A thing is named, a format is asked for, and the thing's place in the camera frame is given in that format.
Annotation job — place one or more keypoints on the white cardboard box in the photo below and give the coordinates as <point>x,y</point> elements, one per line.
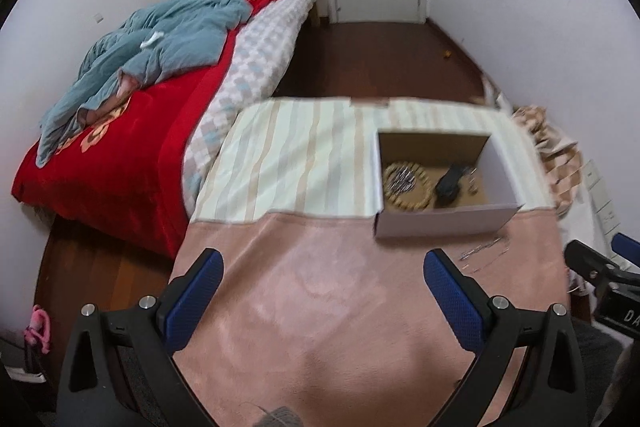
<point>409,165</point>

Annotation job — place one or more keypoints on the teal blue quilt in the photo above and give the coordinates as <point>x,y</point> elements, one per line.
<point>157,42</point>

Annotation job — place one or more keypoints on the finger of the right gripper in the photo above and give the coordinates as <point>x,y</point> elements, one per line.
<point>627,248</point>

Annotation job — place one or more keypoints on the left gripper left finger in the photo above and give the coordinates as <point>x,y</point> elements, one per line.
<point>119,367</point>

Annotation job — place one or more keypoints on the brown checkered cloth bag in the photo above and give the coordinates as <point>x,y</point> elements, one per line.
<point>560,156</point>

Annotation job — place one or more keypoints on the pink striped table cloth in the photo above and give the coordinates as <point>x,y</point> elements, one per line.
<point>314,313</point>

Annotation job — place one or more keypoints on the white wall socket strip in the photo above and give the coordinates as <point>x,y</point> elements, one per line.
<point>603,207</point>

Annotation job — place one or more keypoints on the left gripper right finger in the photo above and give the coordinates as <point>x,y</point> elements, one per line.
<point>549,388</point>

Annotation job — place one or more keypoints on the red bed blanket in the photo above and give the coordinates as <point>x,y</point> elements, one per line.
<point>122,176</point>

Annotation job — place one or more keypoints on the dark fuzzy trousers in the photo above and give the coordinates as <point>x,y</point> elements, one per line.
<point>600,353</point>

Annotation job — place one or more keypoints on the checkered bed sheet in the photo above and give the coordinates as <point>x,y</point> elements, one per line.
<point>263,50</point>

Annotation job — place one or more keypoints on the black smart band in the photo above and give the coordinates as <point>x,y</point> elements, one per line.
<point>448,187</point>

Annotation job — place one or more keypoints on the pink slipper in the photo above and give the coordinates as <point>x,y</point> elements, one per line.
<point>38,332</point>

